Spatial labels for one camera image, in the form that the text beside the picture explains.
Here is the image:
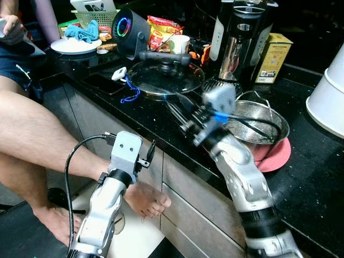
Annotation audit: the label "blue cloth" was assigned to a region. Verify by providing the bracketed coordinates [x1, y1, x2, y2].
[64, 20, 101, 44]

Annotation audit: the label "black steel coffee maker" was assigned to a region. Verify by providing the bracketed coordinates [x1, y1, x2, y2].
[209, 0, 280, 97]

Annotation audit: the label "red yellow snack packet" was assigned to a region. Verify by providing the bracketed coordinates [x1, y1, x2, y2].
[146, 15, 184, 53]

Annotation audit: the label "black smartphone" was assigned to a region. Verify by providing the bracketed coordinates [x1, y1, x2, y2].
[82, 71, 128, 97]

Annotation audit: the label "beige slipper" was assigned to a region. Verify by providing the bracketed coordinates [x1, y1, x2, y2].
[112, 211, 127, 235]

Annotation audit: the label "grey kitchen cabinet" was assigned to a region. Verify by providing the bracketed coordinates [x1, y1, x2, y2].
[42, 81, 253, 258]

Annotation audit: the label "dark blue shorts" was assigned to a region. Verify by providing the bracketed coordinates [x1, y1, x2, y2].
[0, 40, 50, 102]

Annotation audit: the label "orange black tool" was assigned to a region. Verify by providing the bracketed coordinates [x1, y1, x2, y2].
[200, 45, 212, 66]

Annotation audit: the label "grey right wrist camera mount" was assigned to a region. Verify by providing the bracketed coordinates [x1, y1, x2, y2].
[195, 82, 237, 147]

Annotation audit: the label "pink plate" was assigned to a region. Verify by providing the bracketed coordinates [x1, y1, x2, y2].
[252, 137, 292, 173]

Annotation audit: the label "black round speaker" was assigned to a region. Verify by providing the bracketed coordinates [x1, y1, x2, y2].
[111, 8, 151, 60]

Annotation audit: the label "steel bowl with wire handle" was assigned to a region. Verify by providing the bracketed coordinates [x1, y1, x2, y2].
[226, 91, 291, 146]

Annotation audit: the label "yellow tea box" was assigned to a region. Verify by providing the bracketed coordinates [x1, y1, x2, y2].
[255, 33, 294, 84]

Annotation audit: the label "white plastic pack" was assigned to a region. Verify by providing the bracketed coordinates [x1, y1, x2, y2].
[70, 0, 117, 12]

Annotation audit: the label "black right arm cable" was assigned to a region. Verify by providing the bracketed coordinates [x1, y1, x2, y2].
[223, 114, 283, 145]

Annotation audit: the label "white floor mat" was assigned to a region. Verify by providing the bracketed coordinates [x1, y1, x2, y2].
[69, 180, 168, 258]

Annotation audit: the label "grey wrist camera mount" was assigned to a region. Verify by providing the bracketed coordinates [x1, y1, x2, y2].
[195, 82, 237, 147]
[109, 131, 144, 186]

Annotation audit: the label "white paper cup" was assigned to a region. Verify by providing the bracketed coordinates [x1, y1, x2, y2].
[169, 34, 191, 54]

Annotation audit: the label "person's bare leg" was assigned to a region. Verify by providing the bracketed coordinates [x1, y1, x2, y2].
[0, 153, 82, 247]
[0, 89, 173, 218]

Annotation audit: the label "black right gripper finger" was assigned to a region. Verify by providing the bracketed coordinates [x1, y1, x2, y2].
[175, 91, 205, 116]
[166, 102, 193, 132]

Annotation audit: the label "white tiered plastic rack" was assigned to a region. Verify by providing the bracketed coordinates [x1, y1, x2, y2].
[305, 46, 344, 139]

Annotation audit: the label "person's hand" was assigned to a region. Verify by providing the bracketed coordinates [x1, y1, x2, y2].
[0, 13, 26, 46]

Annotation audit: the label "white tag blue lanyard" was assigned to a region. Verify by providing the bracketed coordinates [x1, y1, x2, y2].
[111, 66, 142, 104]

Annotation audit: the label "white round plate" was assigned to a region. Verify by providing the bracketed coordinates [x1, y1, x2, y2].
[51, 37, 103, 55]

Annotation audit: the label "green plastic basket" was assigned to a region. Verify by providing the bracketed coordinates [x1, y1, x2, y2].
[71, 9, 120, 30]

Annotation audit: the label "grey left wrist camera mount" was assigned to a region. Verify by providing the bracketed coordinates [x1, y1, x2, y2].
[109, 131, 144, 186]

